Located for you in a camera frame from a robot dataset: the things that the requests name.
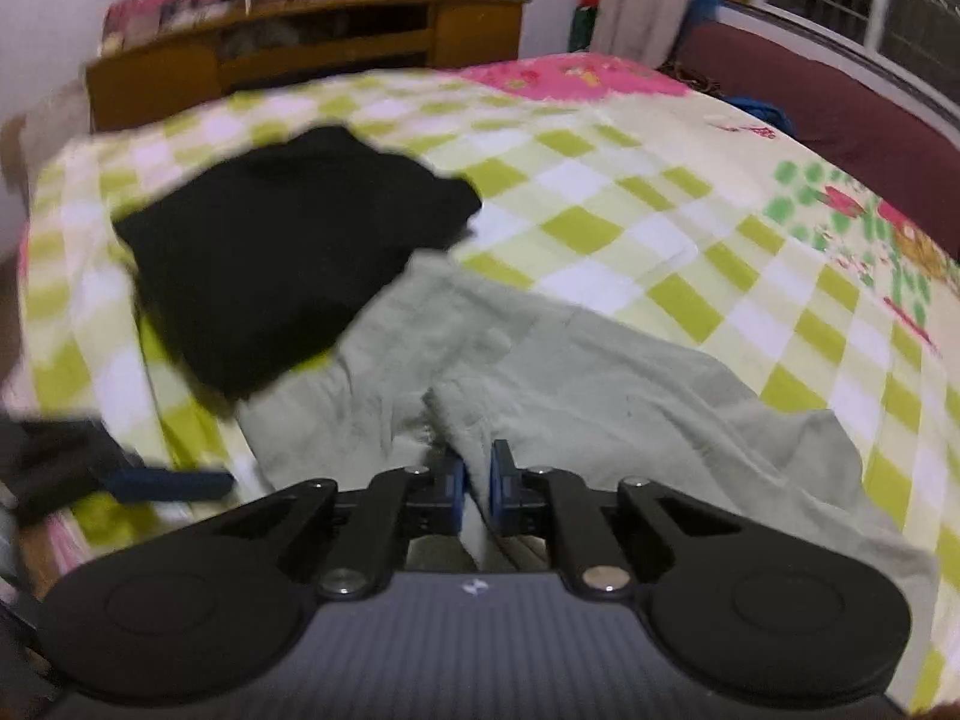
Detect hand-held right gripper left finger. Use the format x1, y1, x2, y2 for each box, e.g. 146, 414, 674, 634
217, 446, 467, 602

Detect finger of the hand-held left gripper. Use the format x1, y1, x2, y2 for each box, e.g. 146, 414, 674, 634
111, 467, 236, 506

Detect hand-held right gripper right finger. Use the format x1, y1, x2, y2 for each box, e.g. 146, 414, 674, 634
491, 439, 743, 601

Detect grey-green pants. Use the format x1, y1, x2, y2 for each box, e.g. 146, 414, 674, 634
238, 250, 942, 620

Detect black folded garment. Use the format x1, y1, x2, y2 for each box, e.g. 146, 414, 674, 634
111, 124, 483, 404

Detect checkered printed bed sheet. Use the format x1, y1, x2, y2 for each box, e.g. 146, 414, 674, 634
15, 51, 960, 717

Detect wooden desk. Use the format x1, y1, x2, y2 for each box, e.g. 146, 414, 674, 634
85, 0, 532, 133

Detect blue cloth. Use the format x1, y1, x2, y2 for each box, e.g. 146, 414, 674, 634
729, 92, 792, 130

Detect red and green bag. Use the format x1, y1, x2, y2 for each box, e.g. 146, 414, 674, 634
568, 0, 612, 55

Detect maroon covered window seat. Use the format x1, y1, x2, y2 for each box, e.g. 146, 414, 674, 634
664, 1, 960, 260

